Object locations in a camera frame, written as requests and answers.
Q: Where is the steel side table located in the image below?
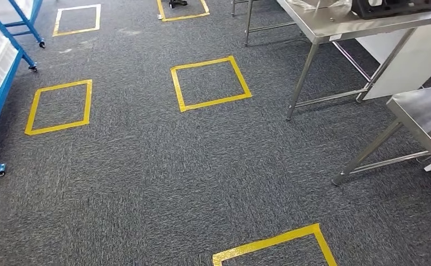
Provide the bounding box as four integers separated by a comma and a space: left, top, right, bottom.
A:
277, 0, 431, 122
231, 0, 297, 47

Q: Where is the clear plastic bag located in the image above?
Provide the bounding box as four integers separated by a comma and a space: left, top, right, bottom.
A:
287, 0, 353, 19

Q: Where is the white partition box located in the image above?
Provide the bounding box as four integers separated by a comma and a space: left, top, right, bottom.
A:
355, 27, 431, 100

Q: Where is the pale yellow floor tape square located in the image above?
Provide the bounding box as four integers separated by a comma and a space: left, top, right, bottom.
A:
52, 3, 102, 37

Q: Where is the steel workbench table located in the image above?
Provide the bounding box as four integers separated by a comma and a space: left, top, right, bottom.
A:
331, 83, 431, 186

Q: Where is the black plastic bracket panel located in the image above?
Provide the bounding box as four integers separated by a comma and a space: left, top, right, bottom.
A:
350, 0, 431, 20

